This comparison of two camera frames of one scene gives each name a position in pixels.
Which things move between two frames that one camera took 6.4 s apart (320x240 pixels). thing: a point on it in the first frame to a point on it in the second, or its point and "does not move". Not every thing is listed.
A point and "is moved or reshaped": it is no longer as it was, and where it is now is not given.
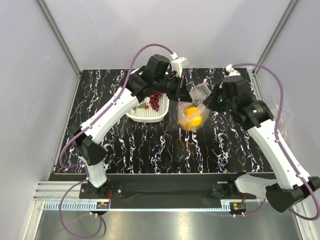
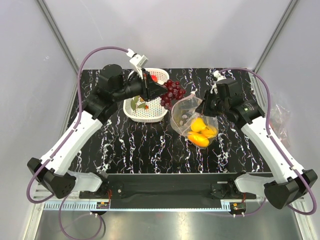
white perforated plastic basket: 150,115 does not move
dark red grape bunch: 154,100 is moved or reshaped
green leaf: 142,106 does not move
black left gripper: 181,93 to 151,89
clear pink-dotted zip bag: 192,115 is moved or reshaped
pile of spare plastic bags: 284,122 does not move
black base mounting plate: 166,191 does not move
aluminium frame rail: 55,190 does not move
